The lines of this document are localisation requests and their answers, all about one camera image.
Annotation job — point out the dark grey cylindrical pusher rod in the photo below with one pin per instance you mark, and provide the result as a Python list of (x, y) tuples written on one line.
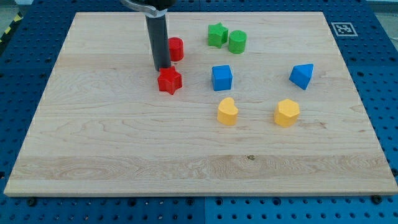
[(159, 41)]

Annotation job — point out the black end effector mount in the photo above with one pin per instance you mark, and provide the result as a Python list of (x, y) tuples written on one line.
[(159, 4)]

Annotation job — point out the red cylinder block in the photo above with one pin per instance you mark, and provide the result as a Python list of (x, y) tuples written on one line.
[(176, 49)]

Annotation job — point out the red star block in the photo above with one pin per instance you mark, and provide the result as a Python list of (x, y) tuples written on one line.
[(169, 80)]

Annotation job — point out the green star block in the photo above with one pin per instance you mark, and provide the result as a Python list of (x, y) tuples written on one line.
[(217, 35)]

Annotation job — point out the blue cube block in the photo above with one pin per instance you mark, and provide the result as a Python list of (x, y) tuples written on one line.
[(221, 77)]

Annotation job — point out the green cylinder block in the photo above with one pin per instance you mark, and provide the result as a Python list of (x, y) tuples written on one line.
[(237, 42)]

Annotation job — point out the yellow heart block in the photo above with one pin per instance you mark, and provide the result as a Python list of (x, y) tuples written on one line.
[(227, 112)]

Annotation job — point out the light wooden board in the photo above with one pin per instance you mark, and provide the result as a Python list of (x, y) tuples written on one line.
[(103, 129)]

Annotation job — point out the blue triangular prism block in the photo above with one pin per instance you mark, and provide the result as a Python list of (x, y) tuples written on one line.
[(301, 75)]

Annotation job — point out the yellow hexagon block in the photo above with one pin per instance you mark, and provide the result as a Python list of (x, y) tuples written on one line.
[(286, 113)]

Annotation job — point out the white fiducial marker tag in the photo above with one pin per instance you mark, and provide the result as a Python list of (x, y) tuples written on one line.
[(344, 29)]

